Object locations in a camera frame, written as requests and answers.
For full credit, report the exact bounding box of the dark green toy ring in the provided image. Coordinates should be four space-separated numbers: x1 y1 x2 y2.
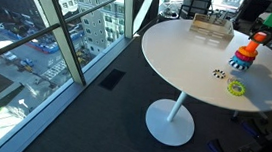
247 34 264 46

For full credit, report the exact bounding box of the dark office chair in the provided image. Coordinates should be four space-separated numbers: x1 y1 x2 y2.
232 0 272 28

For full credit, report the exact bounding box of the black office chair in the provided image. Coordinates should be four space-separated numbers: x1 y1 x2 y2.
177 0 216 23

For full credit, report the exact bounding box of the white slanted window column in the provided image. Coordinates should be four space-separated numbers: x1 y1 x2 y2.
132 0 159 37

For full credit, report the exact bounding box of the thin window mullion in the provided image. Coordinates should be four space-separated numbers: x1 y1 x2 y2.
119 0 137 40

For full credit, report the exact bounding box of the black floor vent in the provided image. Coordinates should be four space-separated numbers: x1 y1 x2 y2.
98 67 128 93

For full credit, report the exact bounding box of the thick window mullion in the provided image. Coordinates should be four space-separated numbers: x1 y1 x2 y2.
18 0 95 86

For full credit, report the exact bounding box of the dark window railing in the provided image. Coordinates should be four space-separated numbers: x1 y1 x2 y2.
0 0 133 82

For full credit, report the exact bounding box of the orange stacking post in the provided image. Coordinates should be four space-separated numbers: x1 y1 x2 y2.
244 29 269 55

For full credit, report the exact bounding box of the orange toy ring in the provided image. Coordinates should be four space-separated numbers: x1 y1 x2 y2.
237 45 259 60

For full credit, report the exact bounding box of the blue toy ring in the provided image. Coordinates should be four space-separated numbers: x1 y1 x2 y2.
230 54 254 69

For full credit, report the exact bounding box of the clear plastic rattle ring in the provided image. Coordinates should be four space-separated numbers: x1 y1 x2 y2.
225 74 244 89

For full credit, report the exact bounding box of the small black white ring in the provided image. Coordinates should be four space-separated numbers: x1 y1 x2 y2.
211 68 227 81

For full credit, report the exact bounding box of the lime green bumpy ring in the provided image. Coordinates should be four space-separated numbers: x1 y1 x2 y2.
226 79 248 98

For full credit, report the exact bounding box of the white table pedestal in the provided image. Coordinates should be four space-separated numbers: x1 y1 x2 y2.
142 87 199 149

